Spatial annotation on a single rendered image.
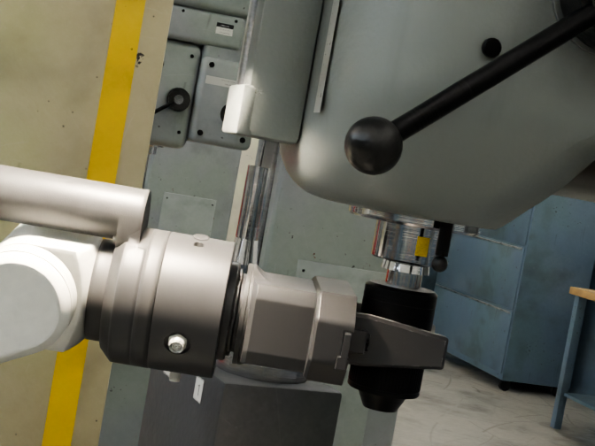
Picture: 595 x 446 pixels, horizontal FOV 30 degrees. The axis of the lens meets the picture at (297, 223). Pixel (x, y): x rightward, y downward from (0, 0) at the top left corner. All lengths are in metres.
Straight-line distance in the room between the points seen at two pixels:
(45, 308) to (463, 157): 0.26
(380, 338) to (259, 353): 0.07
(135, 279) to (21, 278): 0.07
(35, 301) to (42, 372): 1.78
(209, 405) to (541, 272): 7.04
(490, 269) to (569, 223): 0.70
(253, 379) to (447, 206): 0.42
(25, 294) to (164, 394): 0.50
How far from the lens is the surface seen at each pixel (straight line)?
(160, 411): 1.16
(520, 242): 8.01
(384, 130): 0.56
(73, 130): 2.39
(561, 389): 7.10
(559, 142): 0.65
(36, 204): 0.70
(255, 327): 0.67
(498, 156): 0.64
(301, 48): 0.67
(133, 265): 0.68
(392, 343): 0.69
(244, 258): 1.14
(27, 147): 2.38
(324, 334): 0.66
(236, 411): 1.01
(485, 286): 8.38
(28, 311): 0.67
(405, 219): 0.67
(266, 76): 0.66
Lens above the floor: 1.33
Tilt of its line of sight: 3 degrees down
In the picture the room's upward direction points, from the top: 10 degrees clockwise
